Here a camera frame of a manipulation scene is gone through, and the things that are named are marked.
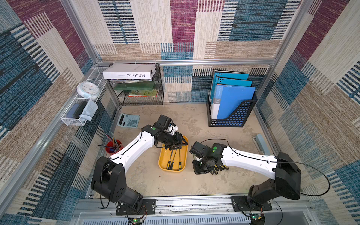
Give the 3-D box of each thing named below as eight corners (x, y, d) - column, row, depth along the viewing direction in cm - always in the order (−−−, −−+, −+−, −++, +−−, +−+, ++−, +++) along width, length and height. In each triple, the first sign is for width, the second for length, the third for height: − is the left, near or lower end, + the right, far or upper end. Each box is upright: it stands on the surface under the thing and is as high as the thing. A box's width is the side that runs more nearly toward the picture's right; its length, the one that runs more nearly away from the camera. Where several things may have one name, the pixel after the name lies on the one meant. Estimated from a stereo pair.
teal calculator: (117, 126, 109) (115, 123, 106) (123, 115, 116) (121, 113, 113) (137, 128, 107) (136, 126, 105) (141, 118, 114) (140, 115, 111)
